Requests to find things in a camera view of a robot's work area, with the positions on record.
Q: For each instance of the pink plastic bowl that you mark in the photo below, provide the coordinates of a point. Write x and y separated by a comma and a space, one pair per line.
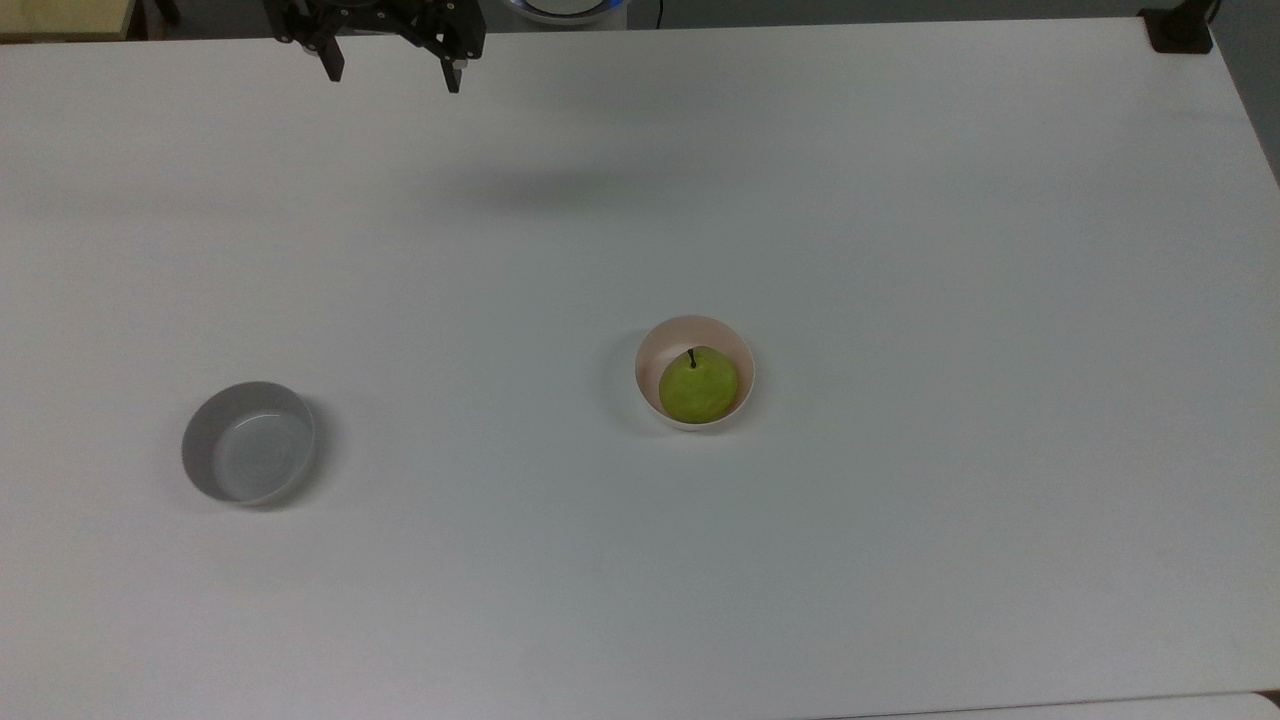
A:
662, 345

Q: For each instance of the black camera stand clamp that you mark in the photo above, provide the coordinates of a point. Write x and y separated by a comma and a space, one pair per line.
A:
1178, 30

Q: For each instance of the green pear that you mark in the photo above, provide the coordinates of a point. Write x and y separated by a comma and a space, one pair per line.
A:
699, 388

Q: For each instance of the light wooden furniture panel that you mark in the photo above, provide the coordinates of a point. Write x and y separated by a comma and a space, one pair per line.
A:
60, 18

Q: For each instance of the grey plastic bowl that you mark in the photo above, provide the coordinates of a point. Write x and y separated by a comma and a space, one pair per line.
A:
250, 450

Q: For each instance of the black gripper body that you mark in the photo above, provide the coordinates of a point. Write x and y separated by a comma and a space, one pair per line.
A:
400, 18

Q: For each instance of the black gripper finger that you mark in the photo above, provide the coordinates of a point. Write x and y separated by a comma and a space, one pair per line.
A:
332, 60
453, 75

